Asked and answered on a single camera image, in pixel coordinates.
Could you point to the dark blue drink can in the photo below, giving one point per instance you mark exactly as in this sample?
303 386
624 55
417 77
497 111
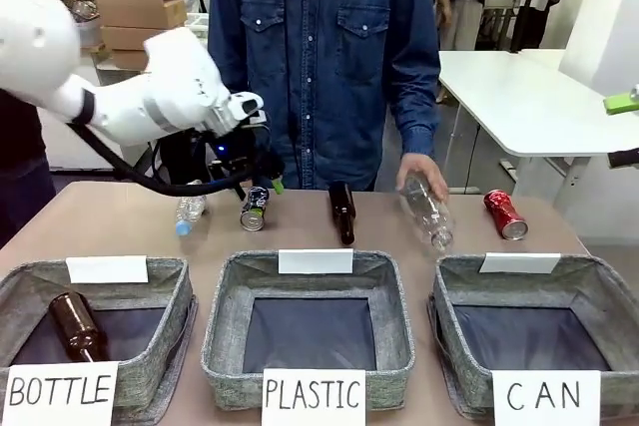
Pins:
255 209

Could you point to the large clear plastic bottle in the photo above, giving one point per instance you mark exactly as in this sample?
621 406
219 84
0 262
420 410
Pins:
432 219

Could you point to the brown glass bottle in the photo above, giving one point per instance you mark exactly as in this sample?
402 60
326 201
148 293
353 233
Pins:
342 211
75 326

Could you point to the grey basket labelled plastic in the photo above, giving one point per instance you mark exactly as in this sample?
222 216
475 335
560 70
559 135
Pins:
224 326

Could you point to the bystander in dark clothes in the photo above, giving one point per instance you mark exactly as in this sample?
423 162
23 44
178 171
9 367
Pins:
20 161

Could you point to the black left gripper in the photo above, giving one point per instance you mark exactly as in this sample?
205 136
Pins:
234 151

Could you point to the small blue-capped plastic bottle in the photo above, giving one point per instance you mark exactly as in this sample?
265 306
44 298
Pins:
189 211

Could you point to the person's denim shirt torso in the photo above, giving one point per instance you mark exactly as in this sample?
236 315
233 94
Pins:
319 72

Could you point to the bystander in beige trousers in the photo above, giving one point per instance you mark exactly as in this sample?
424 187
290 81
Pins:
464 7

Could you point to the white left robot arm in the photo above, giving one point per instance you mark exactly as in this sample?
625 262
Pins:
175 87

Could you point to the white office desk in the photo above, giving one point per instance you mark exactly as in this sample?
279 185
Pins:
524 97

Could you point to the blank white card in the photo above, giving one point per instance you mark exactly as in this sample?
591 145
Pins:
315 261
519 263
107 269

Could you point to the person's left hand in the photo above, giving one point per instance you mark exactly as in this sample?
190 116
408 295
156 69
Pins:
424 169

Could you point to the person's left forearm denim sleeve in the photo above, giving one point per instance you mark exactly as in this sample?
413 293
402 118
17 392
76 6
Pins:
422 117

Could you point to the red drink can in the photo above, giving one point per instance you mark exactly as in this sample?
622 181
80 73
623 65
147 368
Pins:
504 214

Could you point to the paper sign reading PLASTIC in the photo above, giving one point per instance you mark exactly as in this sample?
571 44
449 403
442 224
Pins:
313 396

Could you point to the paper sign reading BOTTLE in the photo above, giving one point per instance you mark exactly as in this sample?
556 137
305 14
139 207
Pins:
57 391

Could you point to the grey basket labelled bottle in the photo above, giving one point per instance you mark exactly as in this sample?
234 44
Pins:
165 326

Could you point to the grey basket labelled can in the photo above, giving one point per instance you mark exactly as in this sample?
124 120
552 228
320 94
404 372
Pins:
449 326

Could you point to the paper sign reading CAN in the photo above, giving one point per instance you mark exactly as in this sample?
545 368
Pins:
546 396

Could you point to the flat cardboard box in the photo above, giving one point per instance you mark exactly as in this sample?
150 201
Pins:
125 38

